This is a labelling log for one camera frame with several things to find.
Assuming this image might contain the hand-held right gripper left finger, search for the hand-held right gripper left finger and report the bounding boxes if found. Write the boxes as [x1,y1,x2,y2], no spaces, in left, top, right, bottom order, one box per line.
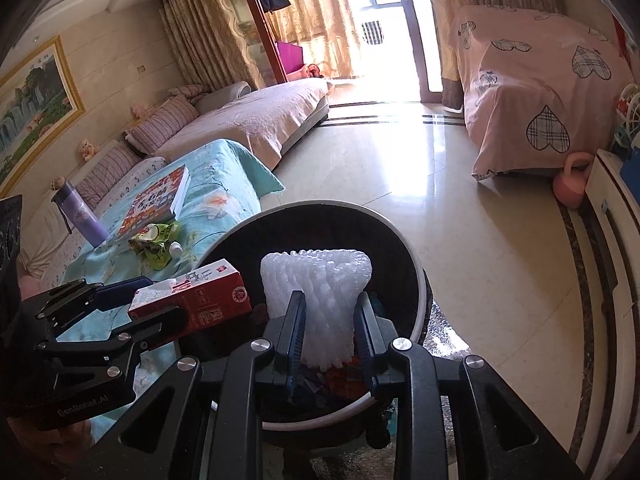
[70,290,308,480]

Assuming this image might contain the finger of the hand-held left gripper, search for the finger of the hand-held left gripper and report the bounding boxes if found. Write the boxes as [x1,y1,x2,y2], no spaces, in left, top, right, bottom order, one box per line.
[35,306,185,361]
[34,276,155,328]

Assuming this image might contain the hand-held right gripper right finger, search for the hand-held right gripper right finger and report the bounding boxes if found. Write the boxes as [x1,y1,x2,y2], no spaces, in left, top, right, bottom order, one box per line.
[352,292,586,480]

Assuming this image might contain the white foam fruit net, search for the white foam fruit net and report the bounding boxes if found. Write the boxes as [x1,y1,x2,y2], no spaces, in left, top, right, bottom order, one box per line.
[260,247,375,367]

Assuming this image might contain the red milk carton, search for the red milk carton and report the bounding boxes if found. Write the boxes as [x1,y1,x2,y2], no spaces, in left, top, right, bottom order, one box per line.
[127,258,253,337]

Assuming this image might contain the green drink pouch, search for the green drink pouch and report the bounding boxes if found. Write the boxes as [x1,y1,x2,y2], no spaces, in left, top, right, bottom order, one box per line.
[128,221,185,271]

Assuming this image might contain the purple water bottle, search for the purple water bottle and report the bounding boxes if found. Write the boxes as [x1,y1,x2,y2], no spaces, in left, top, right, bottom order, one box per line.
[51,180,110,248]

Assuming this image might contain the red picture book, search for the red picture book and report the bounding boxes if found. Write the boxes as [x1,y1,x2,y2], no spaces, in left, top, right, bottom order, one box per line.
[116,164,192,241]

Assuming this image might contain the large striped pink pillow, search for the large striped pink pillow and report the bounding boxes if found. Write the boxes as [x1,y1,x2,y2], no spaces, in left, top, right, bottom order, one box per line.
[124,95,201,157]

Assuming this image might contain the framed landscape painting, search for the framed landscape painting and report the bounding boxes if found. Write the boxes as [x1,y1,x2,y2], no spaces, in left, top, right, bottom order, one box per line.
[0,35,86,198]

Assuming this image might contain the small striped pink pillow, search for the small striped pink pillow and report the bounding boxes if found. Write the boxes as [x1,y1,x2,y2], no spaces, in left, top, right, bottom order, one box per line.
[166,84,211,106]

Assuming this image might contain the pink covered sofa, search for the pink covered sofa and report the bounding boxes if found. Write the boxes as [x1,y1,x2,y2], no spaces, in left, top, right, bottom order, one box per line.
[20,77,333,281]

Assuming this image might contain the pink kettlebell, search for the pink kettlebell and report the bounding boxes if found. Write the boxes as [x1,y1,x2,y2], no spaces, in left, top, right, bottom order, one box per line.
[552,152,596,209]

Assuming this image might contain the magenta box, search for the magenta box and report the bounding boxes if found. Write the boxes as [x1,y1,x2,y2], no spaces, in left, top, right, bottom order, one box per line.
[276,40,305,76]

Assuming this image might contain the wooden glass cabinet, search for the wooden glass cabinet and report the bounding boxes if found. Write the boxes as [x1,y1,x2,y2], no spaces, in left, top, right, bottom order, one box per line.
[210,0,291,86]

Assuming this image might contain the pink heart print cover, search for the pink heart print cover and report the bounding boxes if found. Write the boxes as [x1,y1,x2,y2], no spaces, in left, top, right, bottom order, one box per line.
[447,5,636,181]

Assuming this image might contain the blue toy truck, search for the blue toy truck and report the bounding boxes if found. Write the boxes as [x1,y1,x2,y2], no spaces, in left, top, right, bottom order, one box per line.
[620,150,640,196]

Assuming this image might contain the white cage ball toy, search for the white cage ball toy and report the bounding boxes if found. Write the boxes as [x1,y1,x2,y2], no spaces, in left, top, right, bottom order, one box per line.
[612,82,640,161]

